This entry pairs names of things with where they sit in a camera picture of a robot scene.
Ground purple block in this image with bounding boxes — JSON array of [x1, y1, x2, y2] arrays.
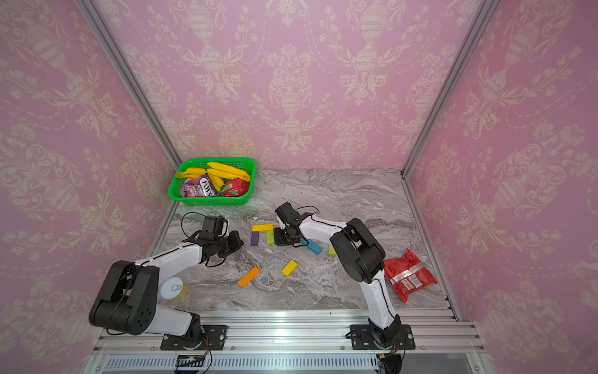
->
[[251, 232, 260, 246]]

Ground yellow block top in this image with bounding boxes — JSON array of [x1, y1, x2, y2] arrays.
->
[[252, 224, 274, 232]]

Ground yellow block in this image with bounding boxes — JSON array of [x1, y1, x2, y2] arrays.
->
[[252, 224, 274, 232], [281, 260, 298, 277]]

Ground orange block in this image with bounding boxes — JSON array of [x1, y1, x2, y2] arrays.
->
[[238, 266, 261, 288]]

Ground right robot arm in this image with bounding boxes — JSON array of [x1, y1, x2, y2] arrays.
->
[[274, 203, 415, 352]]

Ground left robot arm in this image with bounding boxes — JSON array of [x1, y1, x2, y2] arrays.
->
[[89, 231, 244, 351]]

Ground teal block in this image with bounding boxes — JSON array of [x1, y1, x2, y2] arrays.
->
[[305, 241, 322, 255]]

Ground yellow block lower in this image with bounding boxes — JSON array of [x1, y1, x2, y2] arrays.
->
[[281, 260, 298, 277]]

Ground red dragon fruit toy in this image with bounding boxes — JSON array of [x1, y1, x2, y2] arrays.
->
[[219, 179, 250, 198]]

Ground purple snack packet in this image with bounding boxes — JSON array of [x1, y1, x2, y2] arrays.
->
[[180, 173, 218, 198]]

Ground yellow banana bunch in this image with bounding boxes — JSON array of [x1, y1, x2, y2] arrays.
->
[[175, 162, 252, 192]]

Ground red snack bag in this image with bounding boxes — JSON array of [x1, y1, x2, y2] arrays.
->
[[385, 249, 438, 304]]

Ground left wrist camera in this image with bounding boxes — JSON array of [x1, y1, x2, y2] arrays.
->
[[198, 216, 228, 241]]

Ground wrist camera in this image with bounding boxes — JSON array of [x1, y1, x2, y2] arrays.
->
[[275, 202, 301, 227], [198, 216, 228, 241]]

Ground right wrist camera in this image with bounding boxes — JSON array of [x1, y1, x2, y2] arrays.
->
[[275, 202, 301, 227]]

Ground aluminium mounting rail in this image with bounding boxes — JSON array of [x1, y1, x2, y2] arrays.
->
[[84, 309, 491, 373]]

